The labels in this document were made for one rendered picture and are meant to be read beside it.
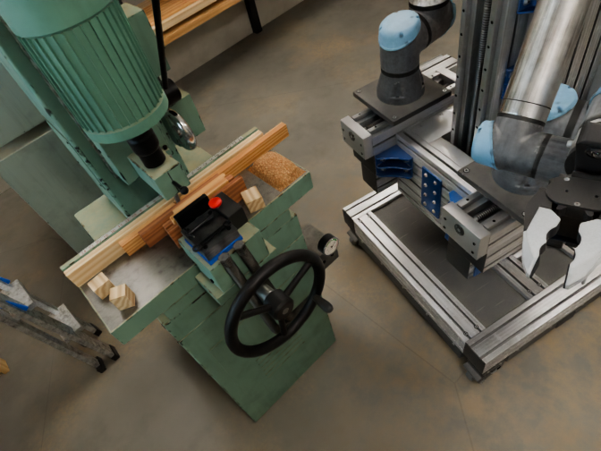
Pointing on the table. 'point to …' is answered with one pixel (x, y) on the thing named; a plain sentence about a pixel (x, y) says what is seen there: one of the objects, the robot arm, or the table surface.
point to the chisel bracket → (161, 175)
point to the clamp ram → (192, 211)
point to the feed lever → (164, 58)
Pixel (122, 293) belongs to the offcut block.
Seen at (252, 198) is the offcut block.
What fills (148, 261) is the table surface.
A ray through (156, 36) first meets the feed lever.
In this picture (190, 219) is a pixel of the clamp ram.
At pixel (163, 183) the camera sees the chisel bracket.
